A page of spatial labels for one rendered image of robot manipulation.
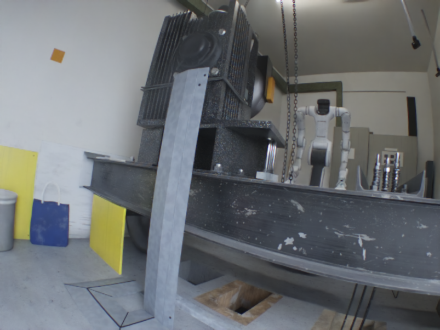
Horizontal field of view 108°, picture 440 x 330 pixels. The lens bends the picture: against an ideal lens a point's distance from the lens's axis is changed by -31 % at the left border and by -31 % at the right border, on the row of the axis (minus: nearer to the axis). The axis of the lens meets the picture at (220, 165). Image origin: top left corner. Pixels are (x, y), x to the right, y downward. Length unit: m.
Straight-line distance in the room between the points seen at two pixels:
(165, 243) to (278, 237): 0.42
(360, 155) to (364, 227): 3.16
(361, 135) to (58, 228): 3.93
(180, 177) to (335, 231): 0.55
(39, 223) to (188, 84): 1.34
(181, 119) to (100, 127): 1.24
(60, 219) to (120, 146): 0.84
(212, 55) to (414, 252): 1.10
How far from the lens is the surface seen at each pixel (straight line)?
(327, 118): 2.24
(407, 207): 0.74
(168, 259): 0.91
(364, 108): 4.31
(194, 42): 1.18
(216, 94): 1.07
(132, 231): 1.94
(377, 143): 3.88
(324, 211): 0.75
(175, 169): 0.87
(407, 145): 3.91
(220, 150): 0.97
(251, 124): 0.96
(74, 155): 1.90
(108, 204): 1.52
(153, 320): 1.06
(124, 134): 2.14
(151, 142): 1.29
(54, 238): 1.79
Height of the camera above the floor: 0.64
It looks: 4 degrees up
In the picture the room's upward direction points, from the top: 8 degrees clockwise
